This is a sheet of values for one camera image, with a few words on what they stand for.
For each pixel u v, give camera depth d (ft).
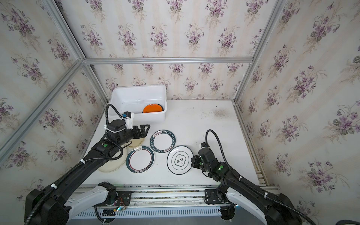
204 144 2.47
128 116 2.22
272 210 1.36
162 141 3.16
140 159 2.84
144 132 2.29
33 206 1.18
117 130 1.89
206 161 2.06
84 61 3.04
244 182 1.67
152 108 3.65
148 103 3.83
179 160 2.81
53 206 1.21
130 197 2.43
